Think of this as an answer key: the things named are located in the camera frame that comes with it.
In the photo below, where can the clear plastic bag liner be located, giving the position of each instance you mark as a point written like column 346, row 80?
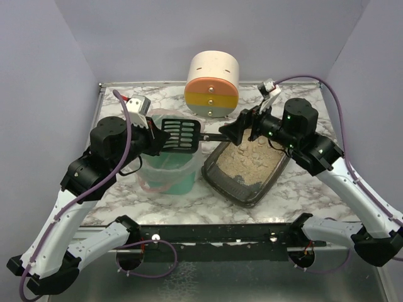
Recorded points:
column 189, row 166

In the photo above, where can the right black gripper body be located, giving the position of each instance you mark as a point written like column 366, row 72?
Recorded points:
column 255, row 123

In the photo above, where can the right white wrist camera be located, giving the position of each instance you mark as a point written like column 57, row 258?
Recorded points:
column 270, row 91

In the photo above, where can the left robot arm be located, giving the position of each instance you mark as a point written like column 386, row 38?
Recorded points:
column 52, row 263

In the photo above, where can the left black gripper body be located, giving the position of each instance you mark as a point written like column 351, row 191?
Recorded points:
column 150, row 136

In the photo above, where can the dark litter box tray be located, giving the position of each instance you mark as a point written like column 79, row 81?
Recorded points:
column 245, row 173

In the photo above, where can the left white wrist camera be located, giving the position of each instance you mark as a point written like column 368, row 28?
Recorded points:
column 137, row 107

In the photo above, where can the round three-drawer storage box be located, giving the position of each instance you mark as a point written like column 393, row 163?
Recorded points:
column 212, row 87

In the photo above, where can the black slotted litter scoop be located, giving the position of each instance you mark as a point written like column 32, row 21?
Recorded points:
column 186, row 135

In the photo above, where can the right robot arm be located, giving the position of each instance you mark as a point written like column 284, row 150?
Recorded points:
column 377, row 236

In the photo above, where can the green bucket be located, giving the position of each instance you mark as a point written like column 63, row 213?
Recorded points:
column 176, row 179

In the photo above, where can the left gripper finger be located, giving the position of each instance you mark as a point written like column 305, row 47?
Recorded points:
column 159, row 141
column 155, row 124

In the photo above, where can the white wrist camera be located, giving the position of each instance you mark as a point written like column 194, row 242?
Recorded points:
column 137, row 107
column 270, row 91

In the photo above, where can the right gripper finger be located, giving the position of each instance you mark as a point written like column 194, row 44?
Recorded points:
column 234, row 131
column 245, row 118

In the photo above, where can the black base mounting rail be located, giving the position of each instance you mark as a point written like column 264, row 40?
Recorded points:
column 219, row 242

